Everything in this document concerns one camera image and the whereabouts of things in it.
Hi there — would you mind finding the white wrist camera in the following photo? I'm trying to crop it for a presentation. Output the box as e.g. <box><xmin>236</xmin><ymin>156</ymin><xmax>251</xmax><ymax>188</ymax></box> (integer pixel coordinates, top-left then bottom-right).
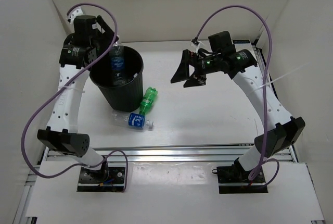
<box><xmin>67</xmin><ymin>6</ymin><xmax>85</xmax><ymax>25</ymax></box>
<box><xmin>191</xmin><ymin>38</ymin><xmax>204</xmax><ymax>53</ymax></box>

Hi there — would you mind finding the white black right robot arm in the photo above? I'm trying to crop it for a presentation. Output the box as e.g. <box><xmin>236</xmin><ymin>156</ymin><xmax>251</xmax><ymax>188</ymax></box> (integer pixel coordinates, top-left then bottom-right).
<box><xmin>171</xmin><ymin>31</ymin><xmax>305</xmax><ymax>182</ymax></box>

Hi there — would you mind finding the aluminium table edge rail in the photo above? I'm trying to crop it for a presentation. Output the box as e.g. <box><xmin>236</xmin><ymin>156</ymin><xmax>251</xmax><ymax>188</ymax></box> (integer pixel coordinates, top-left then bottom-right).
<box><xmin>42</xmin><ymin>144</ymin><xmax>298</xmax><ymax>165</ymax></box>

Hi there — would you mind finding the clear bottle dark blue label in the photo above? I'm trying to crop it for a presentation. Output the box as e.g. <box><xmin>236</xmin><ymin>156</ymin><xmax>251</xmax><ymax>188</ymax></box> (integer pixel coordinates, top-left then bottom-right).
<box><xmin>109</xmin><ymin>41</ymin><xmax>127</xmax><ymax>86</ymax></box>

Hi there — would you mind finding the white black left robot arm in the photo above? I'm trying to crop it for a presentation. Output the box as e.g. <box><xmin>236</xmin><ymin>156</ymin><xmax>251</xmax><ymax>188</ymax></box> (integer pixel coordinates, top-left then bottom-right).
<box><xmin>37</xmin><ymin>15</ymin><xmax>115</xmax><ymax>182</ymax></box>

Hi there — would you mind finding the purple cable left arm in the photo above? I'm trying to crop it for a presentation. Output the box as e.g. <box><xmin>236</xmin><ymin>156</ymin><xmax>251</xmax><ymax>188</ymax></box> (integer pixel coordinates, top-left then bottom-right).
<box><xmin>20</xmin><ymin>3</ymin><xmax>130</xmax><ymax>192</ymax></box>

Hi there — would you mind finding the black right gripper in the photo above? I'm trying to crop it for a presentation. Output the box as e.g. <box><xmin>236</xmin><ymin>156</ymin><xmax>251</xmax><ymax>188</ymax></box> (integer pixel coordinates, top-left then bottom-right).
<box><xmin>171</xmin><ymin>49</ymin><xmax>222</xmax><ymax>88</ymax></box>

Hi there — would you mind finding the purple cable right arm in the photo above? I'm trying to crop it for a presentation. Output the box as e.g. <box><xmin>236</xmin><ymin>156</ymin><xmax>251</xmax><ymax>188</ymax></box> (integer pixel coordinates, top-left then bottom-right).
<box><xmin>191</xmin><ymin>5</ymin><xmax>281</xmax><ymax>187</ymax></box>

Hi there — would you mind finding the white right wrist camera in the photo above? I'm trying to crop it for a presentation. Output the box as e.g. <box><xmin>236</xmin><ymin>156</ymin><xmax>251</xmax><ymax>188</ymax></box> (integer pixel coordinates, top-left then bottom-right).
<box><xmin>191</xmin><ymin>38</ymin><xmax>204</xmax><ymax>53</ymax></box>

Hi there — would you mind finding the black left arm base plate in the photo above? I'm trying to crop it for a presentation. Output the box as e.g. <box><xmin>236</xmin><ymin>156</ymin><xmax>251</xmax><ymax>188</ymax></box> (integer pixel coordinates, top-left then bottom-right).
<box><xmin>77</xmin><ymin>166</ymin><xmax>126</xmax><ymax>193</ymax></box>

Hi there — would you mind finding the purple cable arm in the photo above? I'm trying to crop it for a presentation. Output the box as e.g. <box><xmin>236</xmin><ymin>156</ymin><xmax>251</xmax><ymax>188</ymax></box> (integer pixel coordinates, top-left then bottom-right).
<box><xmin>20</xmin><ymin>3</ymin><xmax>130</xmax><ymax>192</ymax></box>
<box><xmin>191</xmin><ymin>5</ymin><xmax>281</xmax><ymax>187</ymax></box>

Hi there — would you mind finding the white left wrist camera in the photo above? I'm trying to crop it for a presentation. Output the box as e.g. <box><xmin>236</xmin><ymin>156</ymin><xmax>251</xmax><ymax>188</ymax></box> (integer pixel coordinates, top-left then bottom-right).
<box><xmin>67</xmin><ymin>6</ymin><xmax>85</xmax><ymax>25</ymax></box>

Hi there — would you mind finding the green plastic bottle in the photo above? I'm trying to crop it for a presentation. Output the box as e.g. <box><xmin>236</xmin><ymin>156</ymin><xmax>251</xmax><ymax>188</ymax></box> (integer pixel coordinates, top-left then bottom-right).
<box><xmin>139</xmin><ymin>87</ymin><xmax>158</xmax><ymax>115</ymax></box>

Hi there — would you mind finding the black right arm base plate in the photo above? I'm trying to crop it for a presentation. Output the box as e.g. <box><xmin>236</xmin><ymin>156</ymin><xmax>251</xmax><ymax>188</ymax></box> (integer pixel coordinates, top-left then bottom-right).
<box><xmin>212</xmin><ymin>165</ymin><xmax>268</xmax><ymax>194</ymax></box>

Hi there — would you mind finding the black plastic waste bin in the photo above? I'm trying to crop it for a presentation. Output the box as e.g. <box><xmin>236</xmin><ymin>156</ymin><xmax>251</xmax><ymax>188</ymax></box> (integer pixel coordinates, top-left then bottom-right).
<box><xmin>89</xmin><ymin>46</ymin><xmax>144</xmax><ymax>112</ymax></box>

